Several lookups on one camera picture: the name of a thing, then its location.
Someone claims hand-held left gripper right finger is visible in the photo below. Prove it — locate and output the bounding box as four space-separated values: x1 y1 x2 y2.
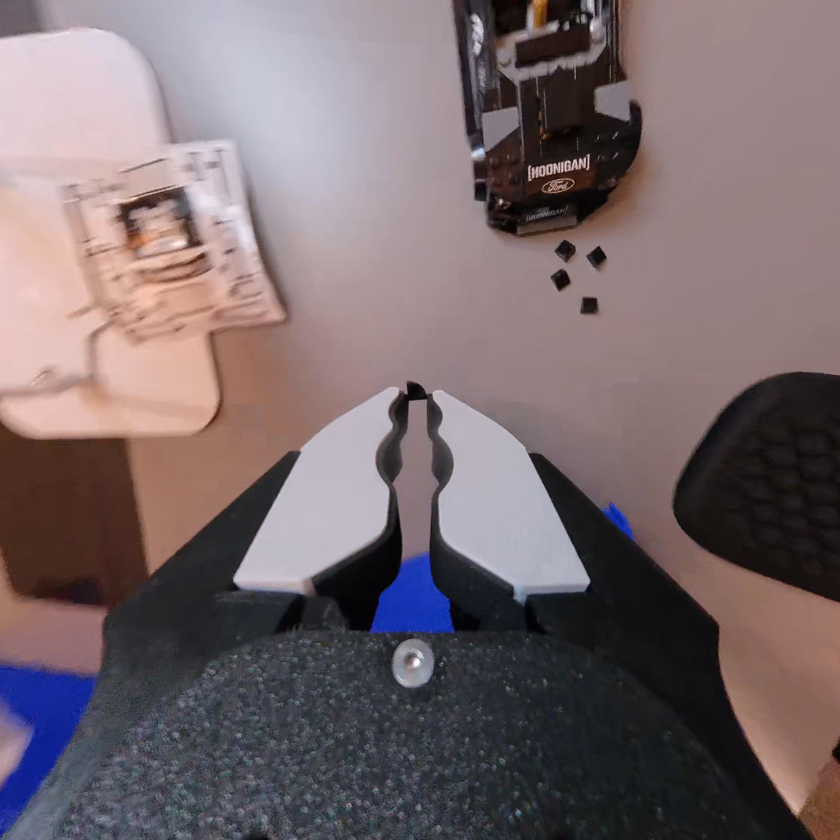
426 389 594 604

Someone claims white booklet stand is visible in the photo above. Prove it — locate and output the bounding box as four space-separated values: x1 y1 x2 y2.
0 30 224 440

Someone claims sticker sheet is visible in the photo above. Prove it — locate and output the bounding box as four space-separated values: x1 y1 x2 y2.
62 138 287 345

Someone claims cluster of small black tiles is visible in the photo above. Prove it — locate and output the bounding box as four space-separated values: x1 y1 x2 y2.
550 240 610 314

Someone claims black lego car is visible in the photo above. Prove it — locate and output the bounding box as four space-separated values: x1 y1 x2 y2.
451 0 646 238

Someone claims blue plastic bin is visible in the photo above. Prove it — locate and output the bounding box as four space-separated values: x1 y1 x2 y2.
0 503 638 823

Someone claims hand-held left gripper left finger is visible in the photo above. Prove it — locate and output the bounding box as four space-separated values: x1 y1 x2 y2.
230 384 407 598

